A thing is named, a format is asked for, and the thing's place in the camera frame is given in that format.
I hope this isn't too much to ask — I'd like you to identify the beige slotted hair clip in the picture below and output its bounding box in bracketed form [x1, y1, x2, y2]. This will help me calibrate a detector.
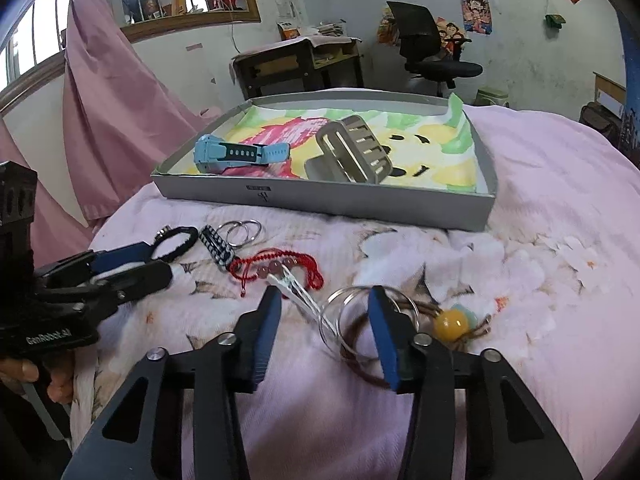
[304, 114, 393, 184]

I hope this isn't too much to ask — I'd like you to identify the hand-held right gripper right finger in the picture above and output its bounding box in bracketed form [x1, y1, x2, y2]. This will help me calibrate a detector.
[367, 285, 583, 480]

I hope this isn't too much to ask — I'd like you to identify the dark wooden desk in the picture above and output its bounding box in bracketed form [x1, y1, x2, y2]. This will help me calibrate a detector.
[231, 35, 365, 102]

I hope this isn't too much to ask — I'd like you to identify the person's left hand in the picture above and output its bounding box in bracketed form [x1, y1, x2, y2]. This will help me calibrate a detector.
[0, 357, 77, 405]

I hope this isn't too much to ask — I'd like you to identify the green plastic stool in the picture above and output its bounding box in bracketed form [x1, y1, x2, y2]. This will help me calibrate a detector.
[472, 88, 511, 109]

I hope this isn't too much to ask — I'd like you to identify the black cord bracelet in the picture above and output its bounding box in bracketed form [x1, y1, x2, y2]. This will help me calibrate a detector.
[150, 226, 199, 262]

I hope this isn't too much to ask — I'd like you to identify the blue printed curtain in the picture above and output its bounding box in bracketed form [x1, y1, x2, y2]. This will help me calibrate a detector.
[615, 7, 640, 163]

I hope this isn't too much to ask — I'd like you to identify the brown cord necklace yellow bead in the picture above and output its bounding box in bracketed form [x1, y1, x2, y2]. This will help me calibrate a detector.
[340, 300, 493, 389]

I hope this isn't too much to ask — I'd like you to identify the pile of papers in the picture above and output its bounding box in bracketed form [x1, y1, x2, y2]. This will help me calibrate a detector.
[300, 20, 348, 39]

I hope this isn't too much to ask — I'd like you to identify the grey cardboard box tray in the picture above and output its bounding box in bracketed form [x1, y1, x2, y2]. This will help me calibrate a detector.
[151, 87, 499, 233]

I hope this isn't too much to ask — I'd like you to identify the pink floral blanket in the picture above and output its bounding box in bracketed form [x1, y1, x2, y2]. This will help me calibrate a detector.
[70, 87, 640, 480]

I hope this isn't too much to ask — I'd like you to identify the small silver ring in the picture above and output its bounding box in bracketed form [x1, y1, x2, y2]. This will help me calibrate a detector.
[235, 218, 262, 244]
[220, 220, 251, 248]

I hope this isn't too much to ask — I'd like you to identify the blue wrist watch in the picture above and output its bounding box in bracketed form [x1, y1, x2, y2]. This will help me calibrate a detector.
[194, 134, 292, 176]

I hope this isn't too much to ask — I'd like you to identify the colourful printed cloth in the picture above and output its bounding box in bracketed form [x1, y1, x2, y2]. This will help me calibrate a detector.
[172, 92, 488, 193]

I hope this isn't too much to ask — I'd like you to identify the wooden board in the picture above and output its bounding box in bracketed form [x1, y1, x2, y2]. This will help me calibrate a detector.
[593, 71, 627, 117]

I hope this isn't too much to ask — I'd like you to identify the brown bag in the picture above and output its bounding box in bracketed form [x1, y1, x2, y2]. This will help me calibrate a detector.
[580, 102, 623, 147]

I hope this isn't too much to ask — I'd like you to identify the black office chair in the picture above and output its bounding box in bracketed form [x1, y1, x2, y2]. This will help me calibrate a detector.
[386, 1, 484, 98]

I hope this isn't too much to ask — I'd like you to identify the black white beaded bracelet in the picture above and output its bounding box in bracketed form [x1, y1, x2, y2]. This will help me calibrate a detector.
[199, 225, 236, 271]

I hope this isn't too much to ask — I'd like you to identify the pink curtain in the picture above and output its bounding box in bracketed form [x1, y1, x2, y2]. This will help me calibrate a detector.
[0, 0, 227, 257]

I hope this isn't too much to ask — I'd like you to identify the wooden framed window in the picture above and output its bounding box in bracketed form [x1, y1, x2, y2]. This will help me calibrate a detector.
[0, 0, 262, 111]

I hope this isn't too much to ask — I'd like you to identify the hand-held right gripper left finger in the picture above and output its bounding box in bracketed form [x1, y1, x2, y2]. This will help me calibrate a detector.
[61, 286, 284, 480]

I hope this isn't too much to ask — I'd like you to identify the red string bead bracelet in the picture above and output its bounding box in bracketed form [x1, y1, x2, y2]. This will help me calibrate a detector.
[229, 247, 325, 297]

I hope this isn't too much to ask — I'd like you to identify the large cartoon wall poster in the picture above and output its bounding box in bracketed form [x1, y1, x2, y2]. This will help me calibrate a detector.
[377, 7, 469, 57]

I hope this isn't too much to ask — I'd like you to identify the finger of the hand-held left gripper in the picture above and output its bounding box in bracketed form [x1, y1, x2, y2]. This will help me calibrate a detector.
[34, 241, 157, 292]
[41, 261, 176, 322]

